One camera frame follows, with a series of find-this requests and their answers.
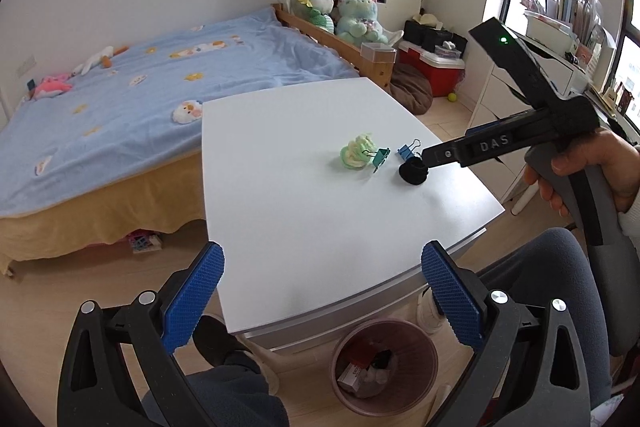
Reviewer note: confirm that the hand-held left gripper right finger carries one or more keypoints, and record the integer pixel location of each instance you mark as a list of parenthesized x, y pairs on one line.
[(450, 297)]

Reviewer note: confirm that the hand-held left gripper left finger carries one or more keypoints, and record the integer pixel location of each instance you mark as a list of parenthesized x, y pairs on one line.
[(192, 292)]

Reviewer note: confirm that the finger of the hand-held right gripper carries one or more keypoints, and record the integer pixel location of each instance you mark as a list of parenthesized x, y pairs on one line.
[(450, 153)]

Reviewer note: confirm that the black round cap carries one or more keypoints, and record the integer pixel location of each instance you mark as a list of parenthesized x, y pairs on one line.
[(412, 175)]

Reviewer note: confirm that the brown plastic wastebasket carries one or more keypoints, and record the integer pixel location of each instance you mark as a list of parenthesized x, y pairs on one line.
[(422, 349)]

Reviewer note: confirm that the white cloth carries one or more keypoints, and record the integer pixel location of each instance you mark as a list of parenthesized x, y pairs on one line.
[(377, 379)]

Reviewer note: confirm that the white paper box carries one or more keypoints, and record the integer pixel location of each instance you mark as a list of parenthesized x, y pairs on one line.
[(350, 377)]

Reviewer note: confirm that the person's right hand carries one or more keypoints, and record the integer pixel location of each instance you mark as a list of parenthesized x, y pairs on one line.
[(615, 162)]

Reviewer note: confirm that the blue binder clip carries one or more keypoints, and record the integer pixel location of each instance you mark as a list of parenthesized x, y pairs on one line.
[(406, 152)]

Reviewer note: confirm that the white drawer cabinet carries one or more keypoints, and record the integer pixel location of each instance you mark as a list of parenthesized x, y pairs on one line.
[(495, 97)]

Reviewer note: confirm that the black left shoe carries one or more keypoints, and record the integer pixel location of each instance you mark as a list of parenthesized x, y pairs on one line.
[(215, 337)]

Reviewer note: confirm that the row of books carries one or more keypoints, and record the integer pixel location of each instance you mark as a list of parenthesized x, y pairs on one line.
[(570, 14)]

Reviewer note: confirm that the green binder clip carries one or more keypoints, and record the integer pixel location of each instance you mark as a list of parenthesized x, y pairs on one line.
[(381, 157)]

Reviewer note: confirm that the brown beanbag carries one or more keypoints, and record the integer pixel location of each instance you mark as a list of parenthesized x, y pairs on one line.
[(412, 89)]

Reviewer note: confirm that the red cooler box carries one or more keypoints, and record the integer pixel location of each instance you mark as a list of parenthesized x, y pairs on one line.
[(440, 74)]

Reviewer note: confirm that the clear plastic packet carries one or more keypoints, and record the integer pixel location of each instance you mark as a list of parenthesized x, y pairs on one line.
[(447, 52)]

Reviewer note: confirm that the person's right leg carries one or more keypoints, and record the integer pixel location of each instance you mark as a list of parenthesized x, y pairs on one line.
[(540, 267)]

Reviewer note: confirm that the person's leg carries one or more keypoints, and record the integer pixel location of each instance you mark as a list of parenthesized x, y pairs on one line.
[(540, 267), (225, 397)]

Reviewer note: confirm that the green crocheted ornament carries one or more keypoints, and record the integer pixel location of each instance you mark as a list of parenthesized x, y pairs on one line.
[(354, 151)]

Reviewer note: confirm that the black bag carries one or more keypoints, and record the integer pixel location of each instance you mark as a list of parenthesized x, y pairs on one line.
[(425, 37)]

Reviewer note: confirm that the person's left leg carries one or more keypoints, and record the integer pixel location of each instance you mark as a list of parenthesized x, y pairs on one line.
[(225, 397)]

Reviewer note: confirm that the beige hat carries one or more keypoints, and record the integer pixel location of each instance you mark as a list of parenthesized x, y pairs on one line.
[(425, 19)]

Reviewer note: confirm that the beige bed skirt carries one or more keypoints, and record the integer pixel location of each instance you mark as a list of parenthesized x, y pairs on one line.
[(100, 217)]

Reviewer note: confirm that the clear plastic corner box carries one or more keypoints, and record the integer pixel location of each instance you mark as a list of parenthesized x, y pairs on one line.
[(377, 54)]

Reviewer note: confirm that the teal unicorn plush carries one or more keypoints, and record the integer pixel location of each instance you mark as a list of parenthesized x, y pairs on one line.
[(360, 19)]

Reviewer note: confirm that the bed with blue blanket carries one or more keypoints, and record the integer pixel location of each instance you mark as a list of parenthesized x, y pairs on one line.
[(125, 117)]

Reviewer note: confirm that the green dragon plush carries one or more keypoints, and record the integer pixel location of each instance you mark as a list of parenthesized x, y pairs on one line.
[(317, 9)]

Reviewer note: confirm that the pink plush toy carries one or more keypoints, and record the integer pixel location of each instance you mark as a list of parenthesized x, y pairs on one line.
[(50, 87)]

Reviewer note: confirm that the white goose plush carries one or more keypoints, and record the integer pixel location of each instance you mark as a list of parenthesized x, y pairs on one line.
[(95, 62)]

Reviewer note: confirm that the wooden bed frame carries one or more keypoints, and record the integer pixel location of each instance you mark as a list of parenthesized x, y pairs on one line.
[(372, 72)]

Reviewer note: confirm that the white wall switch panel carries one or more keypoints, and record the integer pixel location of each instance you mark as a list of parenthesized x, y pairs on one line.
[(26, 66)]

